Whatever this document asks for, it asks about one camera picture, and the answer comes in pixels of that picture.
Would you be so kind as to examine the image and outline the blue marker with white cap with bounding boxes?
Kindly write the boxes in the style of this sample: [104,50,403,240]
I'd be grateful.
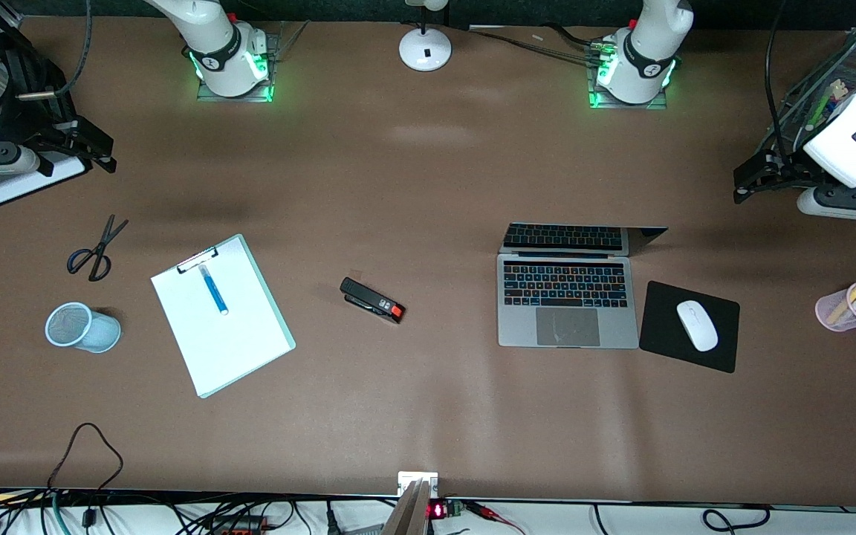
[198,264,230,316]

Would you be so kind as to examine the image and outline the silver laptop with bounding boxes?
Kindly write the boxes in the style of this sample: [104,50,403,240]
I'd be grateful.
[496,222,670,350]

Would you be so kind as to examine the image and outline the black document tray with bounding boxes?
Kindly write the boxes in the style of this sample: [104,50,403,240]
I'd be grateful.
[0,0,94,208]

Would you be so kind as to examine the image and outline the black scissors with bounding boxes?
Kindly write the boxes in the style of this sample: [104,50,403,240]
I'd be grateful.
[66,214,130,282]

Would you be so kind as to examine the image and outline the white computer mouse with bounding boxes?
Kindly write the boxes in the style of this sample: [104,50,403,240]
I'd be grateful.
[676,299,719,353]

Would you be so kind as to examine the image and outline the yellow highlighter pen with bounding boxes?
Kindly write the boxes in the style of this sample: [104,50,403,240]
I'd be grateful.
[826,278,856,325]

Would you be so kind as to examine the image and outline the pink mesh pen cup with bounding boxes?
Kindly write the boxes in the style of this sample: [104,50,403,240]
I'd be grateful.
[814,281,856,333]

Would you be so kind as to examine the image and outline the black mouse pad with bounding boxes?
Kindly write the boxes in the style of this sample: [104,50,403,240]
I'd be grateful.
[638,280,741,375]

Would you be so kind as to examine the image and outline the blue mesh pen cup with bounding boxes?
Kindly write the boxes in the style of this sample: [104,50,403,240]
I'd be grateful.
[45,302,123,354]

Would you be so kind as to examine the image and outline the teal clipboard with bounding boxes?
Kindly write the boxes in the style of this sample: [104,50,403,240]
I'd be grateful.
[150,233,297,400]

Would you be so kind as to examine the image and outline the black stapler with red end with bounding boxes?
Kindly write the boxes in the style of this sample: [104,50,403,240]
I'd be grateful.
[339,276,406,325]

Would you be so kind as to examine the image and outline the white round lamp base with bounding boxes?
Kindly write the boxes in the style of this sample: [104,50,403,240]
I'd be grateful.
[398,0,453,73]

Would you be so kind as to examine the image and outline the grey usb hub orange ports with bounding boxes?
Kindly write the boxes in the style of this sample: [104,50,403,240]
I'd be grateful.
[211,516,274,535]

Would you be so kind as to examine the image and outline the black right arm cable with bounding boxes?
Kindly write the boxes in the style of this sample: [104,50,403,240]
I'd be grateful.
[55,0,96,99]

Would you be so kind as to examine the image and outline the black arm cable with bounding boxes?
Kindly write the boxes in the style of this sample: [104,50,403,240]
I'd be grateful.
[55,0,96,99]
[765,0,791,153]

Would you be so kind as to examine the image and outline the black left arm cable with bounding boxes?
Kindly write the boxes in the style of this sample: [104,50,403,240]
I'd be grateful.
[765,0,791,153]

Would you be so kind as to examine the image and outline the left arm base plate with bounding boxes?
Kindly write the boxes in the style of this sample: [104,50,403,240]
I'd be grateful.
[586,43,672,111]

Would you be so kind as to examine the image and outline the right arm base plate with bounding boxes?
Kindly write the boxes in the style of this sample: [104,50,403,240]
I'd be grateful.
[196,31,280,104]

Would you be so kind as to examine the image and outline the black cable loop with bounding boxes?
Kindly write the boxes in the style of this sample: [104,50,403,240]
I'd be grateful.
[46,422,125,493]

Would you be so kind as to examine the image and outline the aluminium profile post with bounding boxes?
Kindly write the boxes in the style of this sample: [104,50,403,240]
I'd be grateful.
[382,471,441,535]

